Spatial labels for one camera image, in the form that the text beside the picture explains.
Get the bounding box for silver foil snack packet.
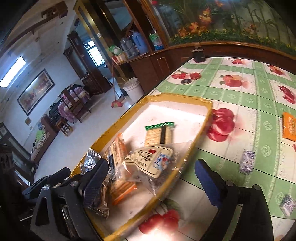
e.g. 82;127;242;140
79;148;109;218

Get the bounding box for red broom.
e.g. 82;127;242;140
110;63;125;108

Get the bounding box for clear bag dried snack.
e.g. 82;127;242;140
123;142;190;196

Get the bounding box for green fruit pattern tablecloth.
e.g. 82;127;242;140
124;56;296;241

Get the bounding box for blue white candy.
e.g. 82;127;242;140
280;195;295;217
239;151;256;175

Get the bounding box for small black jar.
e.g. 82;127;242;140
192;48;206;63

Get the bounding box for yellow cardboard tray box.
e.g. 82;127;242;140
87;93;213;240

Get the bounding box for orange round-logo snack packet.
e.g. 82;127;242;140
282;112;296;142

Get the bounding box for green white bag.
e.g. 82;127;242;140
108;45;123;56

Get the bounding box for orange striped biscuit pack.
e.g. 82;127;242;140
103;133;137;206

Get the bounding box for cracker pack in tray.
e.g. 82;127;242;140
144;121;175;146

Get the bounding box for framed wall painting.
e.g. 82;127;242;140
17;69;55;116

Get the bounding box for grey thermos jug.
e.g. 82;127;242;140
120;38;138;58

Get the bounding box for wooden chair with cushion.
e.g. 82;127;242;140
58;84;91;124

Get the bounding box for white plastic bucket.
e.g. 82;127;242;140
123;77;144;102

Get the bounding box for blue thermos jug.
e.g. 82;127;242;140
132;31;149;55

